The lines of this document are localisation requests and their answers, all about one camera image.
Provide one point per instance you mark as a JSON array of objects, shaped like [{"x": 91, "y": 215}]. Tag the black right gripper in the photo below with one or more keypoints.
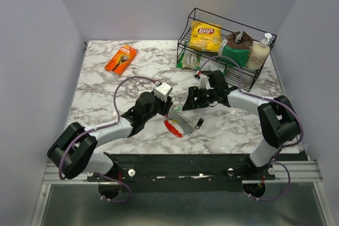
[{"x": 194, "y": 91}]

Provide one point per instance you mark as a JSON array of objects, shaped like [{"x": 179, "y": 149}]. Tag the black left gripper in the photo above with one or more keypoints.
[{"x": 166, "y": 106}]

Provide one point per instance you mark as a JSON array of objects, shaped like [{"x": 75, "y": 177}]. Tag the steel key organizer red handle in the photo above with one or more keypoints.
[{"x": 183, "y": 126}]

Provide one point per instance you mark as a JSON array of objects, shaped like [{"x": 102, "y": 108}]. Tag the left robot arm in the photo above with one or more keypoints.
[{"x": 73, "y": 152}]

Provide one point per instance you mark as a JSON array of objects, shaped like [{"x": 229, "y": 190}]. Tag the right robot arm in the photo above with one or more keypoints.
[{"x": 277, "y": 117}]

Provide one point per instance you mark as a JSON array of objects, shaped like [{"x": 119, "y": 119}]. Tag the black key tag with keys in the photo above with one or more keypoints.
[{"x": 199, "y": 124}]

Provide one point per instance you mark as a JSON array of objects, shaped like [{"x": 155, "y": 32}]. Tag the green white snack bag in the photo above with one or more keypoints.
[{"x": 195, "y": 61}]

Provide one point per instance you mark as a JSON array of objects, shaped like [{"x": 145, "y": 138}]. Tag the orange razor box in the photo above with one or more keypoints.
[{"x": 121, "y": 60}]

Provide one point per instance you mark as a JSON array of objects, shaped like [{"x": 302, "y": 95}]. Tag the yellow Lays chips bag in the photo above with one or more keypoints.
[{"x": 205, "y": 37}]

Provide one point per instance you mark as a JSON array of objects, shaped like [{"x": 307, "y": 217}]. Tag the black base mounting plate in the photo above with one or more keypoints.
[{"x": 180, "y": 173}]

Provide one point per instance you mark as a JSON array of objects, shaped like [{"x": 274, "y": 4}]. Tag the green brown coffee bag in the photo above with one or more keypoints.
[{"x": 236, "y": 46}]

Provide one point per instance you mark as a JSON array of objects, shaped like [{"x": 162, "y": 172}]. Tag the cream lotion pump bottle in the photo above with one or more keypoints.
[{"x": 259, "y": 53}]

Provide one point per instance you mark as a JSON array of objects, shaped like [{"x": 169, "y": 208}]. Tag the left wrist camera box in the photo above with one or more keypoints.
[{"x": 162, "y": 91}]

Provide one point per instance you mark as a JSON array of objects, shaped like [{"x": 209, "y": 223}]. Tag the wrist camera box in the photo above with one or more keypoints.
[
  {"x": 202, "y": 79},
  {"x": 162, "y": 91}
]

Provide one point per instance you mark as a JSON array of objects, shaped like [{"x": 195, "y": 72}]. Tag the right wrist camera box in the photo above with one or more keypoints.
[{"x": 202, "y": 79}]

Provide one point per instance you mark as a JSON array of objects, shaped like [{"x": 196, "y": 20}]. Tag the black wire shelf rack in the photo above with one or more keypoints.
[{"x": 234, "y": 73}]

